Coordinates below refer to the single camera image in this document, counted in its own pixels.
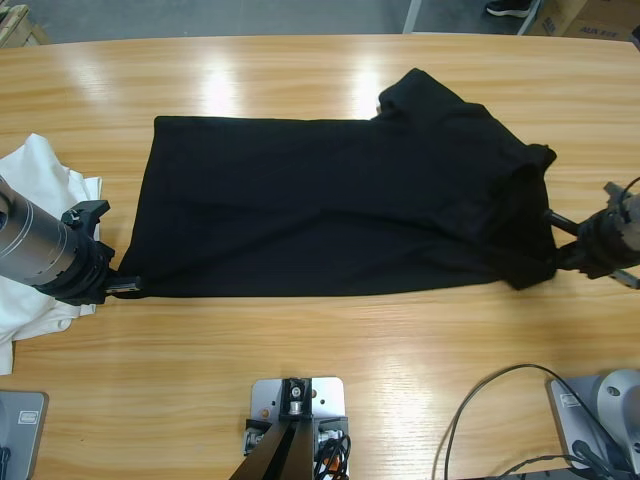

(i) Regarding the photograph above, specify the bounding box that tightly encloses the brown cardboard box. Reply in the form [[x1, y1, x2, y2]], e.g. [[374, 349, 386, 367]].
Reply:
[[540, 0, 640, 43]]

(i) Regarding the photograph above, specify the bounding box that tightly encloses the white metal post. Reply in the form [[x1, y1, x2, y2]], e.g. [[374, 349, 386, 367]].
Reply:
[[402, 0, 426, 35]]

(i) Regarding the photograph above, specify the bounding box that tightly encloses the black Unitree polo shirt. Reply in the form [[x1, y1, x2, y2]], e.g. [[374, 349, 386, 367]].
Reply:
[[113, 68, 559, 300]]

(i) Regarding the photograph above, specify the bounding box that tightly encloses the black cable at base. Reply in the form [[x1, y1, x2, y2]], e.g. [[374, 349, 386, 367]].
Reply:
[[440, 363, 611, 480]]

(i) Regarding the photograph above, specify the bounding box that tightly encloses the white Unitree T-shirt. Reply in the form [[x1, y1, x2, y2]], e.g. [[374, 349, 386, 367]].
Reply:
[[0, 320, 79, 376], [0, 133, 106, 346]]

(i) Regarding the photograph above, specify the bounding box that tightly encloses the wooden pallet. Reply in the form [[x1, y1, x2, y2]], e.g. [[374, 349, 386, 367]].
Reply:
[[0, 3, 51, 49]]

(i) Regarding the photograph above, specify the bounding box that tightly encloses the white block with dark post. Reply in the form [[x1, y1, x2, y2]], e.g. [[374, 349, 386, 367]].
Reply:
[[240, 376, 353, 480]]

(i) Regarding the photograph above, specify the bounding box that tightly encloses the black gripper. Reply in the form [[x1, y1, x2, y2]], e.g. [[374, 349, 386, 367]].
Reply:
[[542, 180, 640, 291], [38, 198, 146, 307]]

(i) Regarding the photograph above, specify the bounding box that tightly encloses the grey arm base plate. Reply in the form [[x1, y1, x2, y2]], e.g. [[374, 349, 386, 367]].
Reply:
[[0, 390, 47, 480], [546, 369, 640, 473]]

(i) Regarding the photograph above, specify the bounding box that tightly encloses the black white shoe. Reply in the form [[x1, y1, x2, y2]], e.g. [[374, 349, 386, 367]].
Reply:
[[484, 0, 537, 19]]

